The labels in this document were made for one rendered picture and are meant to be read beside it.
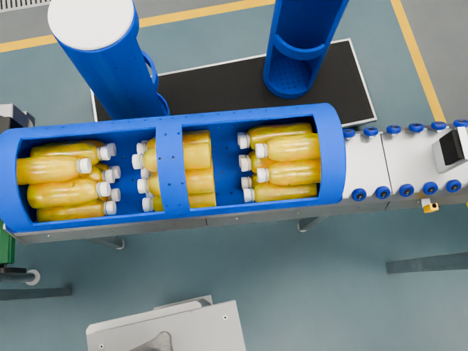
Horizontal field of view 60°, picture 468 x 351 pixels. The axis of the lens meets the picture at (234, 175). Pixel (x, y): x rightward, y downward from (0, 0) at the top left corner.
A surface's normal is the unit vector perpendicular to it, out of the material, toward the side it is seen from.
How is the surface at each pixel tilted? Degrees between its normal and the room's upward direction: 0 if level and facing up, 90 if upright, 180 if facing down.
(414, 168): 0
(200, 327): 0
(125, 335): 0
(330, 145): 8
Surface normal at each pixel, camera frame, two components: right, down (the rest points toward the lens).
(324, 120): -0.02, -0.58
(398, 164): 0.02, -0.25
